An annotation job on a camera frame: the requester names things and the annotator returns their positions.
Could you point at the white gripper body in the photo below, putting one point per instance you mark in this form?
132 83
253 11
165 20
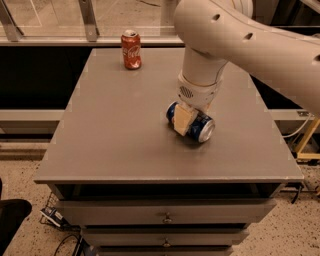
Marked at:
197 94

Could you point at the blue pepsi can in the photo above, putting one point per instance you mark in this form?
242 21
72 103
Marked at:
202 127

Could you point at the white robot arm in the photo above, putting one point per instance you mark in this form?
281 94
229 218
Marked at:
216 31

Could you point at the red coca-cola can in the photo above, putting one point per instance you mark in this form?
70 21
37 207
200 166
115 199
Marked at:
130 42

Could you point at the grey drawer cabinet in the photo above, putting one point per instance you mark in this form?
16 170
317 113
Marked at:
114 141

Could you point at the top grey drawer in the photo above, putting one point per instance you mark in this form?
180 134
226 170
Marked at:
152 212

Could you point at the grey drawer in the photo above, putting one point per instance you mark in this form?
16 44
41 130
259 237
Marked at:
172 251
152 212
166 237

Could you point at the middle grey drawer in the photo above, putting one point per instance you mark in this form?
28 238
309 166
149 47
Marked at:
166 237

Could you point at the bottom grey drawer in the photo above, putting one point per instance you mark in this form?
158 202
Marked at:
172 251

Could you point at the black chair seat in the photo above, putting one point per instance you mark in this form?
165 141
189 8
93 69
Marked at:
12 214

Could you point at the metal window railing frame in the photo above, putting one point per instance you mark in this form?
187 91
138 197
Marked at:
85 22

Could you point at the wire basket with box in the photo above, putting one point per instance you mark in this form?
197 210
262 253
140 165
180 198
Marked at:
50 213

